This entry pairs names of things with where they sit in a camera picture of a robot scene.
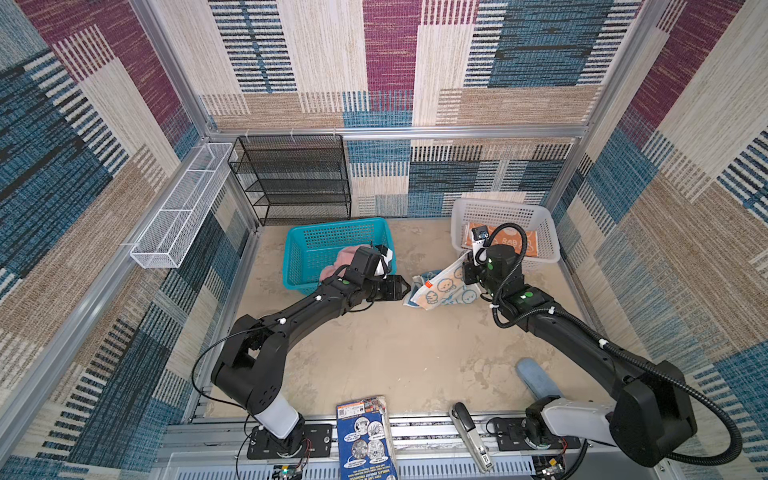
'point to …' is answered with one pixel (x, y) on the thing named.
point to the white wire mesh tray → (165, 240)
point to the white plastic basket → (499, 212)
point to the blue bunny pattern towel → (442, 287)
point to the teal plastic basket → (309, 249)
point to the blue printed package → (365, 445)
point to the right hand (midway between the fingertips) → (470, 255)
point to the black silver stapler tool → (460, 412)
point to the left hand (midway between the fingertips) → (406, 284)
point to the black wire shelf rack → (294, 177)
